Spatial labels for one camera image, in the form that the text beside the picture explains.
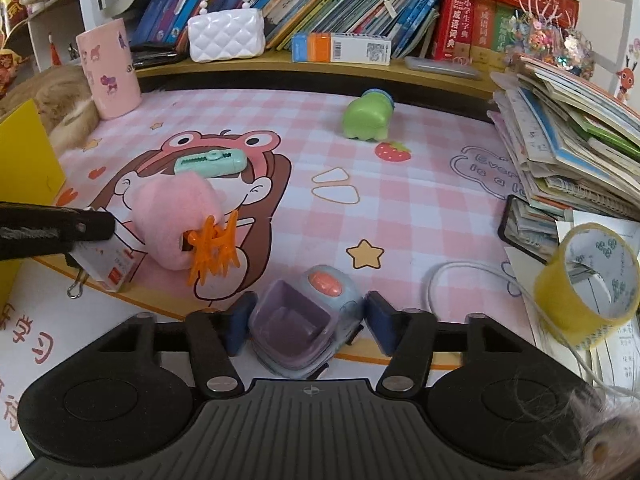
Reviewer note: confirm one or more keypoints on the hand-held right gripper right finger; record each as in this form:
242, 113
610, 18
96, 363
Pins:
380, 327

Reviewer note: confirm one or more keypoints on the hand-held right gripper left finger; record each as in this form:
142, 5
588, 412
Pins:
237, 327

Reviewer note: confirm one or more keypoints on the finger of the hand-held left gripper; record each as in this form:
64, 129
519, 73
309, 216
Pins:
95, 227

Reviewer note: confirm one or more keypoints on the small white red-label box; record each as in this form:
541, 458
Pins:
107, 265

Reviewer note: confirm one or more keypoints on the black binder clip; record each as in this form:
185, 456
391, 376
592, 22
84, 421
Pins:
81, 275

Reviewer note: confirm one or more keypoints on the purple desktop vacuum cleaner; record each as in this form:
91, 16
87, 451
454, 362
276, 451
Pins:
295, 330

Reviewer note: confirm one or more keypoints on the pink plush toy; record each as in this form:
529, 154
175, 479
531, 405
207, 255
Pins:
165, 215

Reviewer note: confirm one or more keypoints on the yellow cardboard box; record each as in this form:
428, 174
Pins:
25, 160

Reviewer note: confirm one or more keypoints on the orange claw hair clip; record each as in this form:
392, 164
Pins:
201, 234

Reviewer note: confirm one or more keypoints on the mint green clip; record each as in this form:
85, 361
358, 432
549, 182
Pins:
215, 162

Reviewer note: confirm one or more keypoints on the green toy with blue cap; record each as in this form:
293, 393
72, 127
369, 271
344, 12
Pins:
365, 115

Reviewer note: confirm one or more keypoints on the pink checked printed tablecloth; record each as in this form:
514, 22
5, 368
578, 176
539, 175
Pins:
425, 200

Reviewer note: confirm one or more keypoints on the fluffy orange white cat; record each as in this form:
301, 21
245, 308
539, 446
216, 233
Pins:
60, 95

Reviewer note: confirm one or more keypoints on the pink cartoon tin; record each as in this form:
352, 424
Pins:
107, 70

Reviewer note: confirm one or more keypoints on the black smartphone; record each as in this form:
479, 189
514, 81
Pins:
525, 230

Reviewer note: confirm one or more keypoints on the yellow tape roll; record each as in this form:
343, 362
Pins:
555, 295

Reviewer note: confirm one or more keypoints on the black case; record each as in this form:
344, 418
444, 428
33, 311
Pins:
155, 57

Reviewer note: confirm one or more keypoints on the red hanging ornament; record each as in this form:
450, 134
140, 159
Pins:
55, 50

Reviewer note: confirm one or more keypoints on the white cabinet shelf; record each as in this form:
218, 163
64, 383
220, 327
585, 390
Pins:
35, 35

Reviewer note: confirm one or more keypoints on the red gold printed foil bag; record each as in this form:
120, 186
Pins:
10, 20

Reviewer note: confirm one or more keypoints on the white quilted pearl handbag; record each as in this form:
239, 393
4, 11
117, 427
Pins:
225, 35

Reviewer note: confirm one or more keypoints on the wooden bookshelf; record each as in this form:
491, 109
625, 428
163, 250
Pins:
300, 72

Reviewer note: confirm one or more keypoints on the grey pencil case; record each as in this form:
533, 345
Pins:
440, 66

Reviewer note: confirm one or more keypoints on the messy stack of books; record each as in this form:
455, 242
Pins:
560, 125

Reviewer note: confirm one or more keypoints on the blue orange white carton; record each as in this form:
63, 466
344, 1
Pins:
340, 49

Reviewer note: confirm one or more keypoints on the thick red dictionary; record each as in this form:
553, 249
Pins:
452, 25

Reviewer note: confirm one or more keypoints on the row of blue books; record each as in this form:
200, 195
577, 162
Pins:
310, 0

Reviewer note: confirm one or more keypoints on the slim red dictionary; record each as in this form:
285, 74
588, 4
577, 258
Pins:
482, 27

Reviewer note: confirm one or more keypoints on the glittery flower ornament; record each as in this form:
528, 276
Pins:
545, 35

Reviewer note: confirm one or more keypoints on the deer wall sticker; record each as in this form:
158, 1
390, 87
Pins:
627, 77

